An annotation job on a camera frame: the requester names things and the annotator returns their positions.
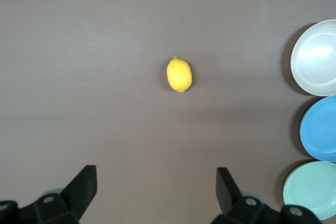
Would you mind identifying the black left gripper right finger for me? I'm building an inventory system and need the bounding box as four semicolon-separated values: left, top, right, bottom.
211;167;322;224

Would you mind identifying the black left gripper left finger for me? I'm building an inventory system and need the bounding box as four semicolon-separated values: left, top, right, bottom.
0;165;98;224

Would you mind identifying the yellow lemon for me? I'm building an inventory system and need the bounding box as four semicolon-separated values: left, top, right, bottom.
166;56;193;93

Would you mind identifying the light green plate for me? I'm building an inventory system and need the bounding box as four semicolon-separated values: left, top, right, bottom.
282;161;336;221

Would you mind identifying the blue plate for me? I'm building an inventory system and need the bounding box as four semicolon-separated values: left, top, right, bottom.
299;95;336;162

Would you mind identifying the beige plate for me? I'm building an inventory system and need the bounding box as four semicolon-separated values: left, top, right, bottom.
290;19;336;97

